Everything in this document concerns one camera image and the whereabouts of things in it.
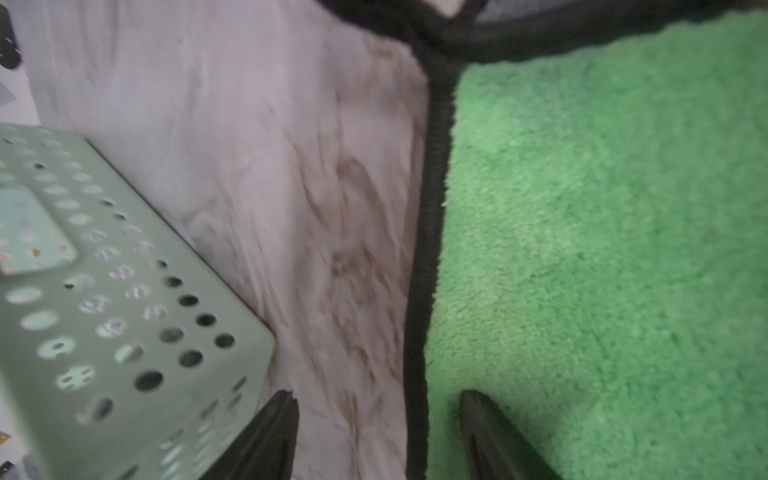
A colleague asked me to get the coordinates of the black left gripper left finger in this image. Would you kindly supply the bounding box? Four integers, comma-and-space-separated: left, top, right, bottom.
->
201, 390, 299, 480

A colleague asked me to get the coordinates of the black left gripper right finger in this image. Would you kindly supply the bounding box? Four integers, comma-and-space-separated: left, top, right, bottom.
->
460, 390, 561, 480

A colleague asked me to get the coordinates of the green and grey dishcloth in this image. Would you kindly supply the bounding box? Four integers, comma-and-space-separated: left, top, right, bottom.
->
326, 1, 767, 479

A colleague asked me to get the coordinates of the mint green plastic basket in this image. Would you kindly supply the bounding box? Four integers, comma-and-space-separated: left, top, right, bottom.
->
1, 124, 275, 479

